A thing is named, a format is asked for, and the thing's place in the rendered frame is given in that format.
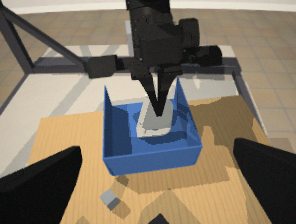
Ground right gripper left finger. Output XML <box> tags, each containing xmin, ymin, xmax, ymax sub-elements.
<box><xmin>0</xmin><ymin>146</ymin><xmax>83</xmax><ymax>224</ymax></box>

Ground blue open tray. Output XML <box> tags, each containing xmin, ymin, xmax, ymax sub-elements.
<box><xmin>102</xmin><ymin>77</ymin><xmax>203</xmax><ymax>176</ymax></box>

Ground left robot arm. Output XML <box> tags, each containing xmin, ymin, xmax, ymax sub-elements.
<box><xmin>125</xmin><ymin>0</ymin><xmax>200</xmax><ymax>67</ymax></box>

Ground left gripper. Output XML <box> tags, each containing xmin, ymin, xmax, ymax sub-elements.
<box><xmin>87</xmin><ymin>6</ymin><xmax>222</xmax><ymax>117</ymax></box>

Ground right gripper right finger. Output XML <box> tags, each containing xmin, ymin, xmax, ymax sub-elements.
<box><xmin>233</xmin><ymin>138</ymin><xmax>296</xmax><ymax>224</ymax></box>

